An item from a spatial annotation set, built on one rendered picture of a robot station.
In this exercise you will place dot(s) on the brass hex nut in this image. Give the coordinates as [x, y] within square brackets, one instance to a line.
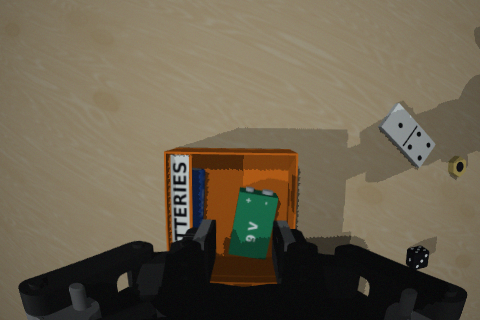
[457, 166]

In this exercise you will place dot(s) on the white domino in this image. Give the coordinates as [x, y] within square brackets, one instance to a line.
[407, 135]

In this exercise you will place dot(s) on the blue battery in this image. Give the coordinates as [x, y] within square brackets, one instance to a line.
[198, 195]

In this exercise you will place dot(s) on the orange three-compartment bin rack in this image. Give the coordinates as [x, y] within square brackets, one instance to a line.
[226, 170]

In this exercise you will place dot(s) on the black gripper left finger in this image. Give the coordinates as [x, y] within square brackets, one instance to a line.
[87, 290]

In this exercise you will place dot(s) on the green 9v battery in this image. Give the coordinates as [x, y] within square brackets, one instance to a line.
[253, 222]

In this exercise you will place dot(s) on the black die with white pips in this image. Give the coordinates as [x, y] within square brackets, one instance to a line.
[417, 257]

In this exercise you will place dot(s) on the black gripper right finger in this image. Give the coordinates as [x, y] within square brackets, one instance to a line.
[397, 292]

